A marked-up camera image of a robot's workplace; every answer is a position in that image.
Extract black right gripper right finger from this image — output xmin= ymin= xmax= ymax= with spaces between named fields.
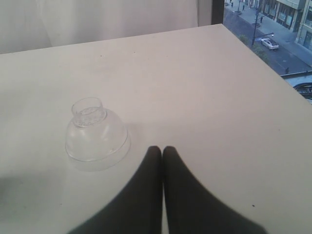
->
xmin=162 ymin=146 xmax=266 ymax=234

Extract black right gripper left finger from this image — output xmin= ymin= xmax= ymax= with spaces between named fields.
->
xmin=70 ymin=146 xmax=163 ymax=234

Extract clear plastic shaker lid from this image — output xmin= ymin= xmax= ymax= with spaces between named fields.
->
xmin=65 ymin=97 xmax=131 ymax=171

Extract black coiled cables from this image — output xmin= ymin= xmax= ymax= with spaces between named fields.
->
xmin=292 ymin=82 xmax=312 ymax=99

